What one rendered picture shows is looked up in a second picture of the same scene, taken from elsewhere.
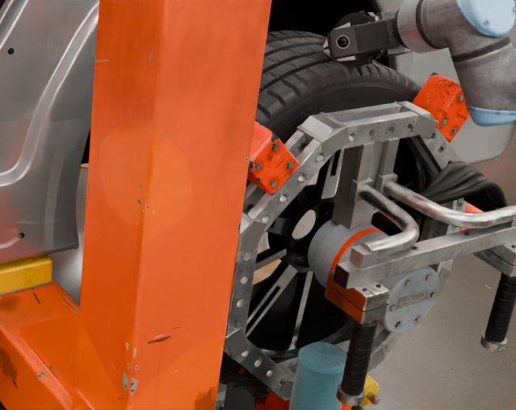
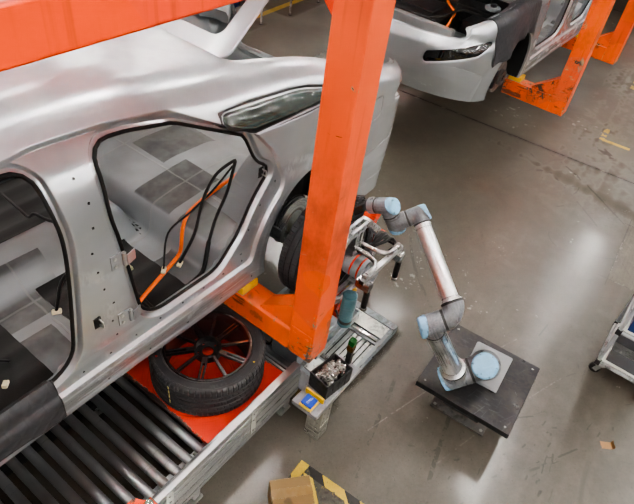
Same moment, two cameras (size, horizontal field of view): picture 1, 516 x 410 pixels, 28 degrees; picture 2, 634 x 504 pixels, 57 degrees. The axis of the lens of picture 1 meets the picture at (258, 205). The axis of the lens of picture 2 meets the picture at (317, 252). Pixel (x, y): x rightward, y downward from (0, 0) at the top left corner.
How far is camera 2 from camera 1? 1.81 m
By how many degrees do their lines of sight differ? 22
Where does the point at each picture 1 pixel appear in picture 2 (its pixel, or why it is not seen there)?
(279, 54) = not seen: hidden behind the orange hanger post
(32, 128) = (253, 246)
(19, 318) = (256, 300)
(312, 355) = (347, 295)
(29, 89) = (252, 236)
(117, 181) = (310, 282)
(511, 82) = (401, 224)
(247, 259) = not seen: hidden behind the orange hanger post
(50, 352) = (276, 313)
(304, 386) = (346, 304)
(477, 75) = (391, 224)
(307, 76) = not seen: hidden behind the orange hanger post
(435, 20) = (378, 210)
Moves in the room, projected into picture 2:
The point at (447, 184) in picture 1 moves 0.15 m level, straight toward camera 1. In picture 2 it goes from (379, 240) to (381, 257)
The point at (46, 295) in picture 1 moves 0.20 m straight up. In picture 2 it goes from (259, 289) to (260, 265)
